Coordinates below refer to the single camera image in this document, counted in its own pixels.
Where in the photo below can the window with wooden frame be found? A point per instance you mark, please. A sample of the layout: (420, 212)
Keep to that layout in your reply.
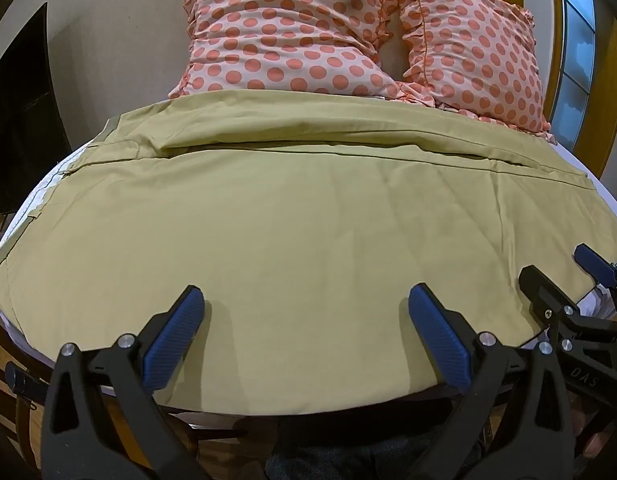
(578, 35)

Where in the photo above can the dark flat panel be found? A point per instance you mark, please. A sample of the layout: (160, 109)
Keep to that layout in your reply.
(23, 125)

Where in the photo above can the wooden bed frame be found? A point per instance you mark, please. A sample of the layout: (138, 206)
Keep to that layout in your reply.
(8, 410)

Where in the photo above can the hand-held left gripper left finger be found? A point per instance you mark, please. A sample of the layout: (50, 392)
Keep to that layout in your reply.
(172, 336)

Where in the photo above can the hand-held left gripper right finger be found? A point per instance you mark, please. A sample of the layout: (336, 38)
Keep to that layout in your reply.
(438, 340)

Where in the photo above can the person's dark trousers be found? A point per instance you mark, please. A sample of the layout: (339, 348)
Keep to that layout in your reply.
(348, 452)

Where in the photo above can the orange polka dot pillow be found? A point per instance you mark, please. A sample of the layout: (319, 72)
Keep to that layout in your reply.
(283, 30)
(478, 55)

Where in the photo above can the olive green bed sheet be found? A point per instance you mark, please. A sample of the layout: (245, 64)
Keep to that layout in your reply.
(298, 240)

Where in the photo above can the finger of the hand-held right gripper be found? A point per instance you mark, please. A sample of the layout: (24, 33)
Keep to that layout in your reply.
(548, 294)
(596, 261)

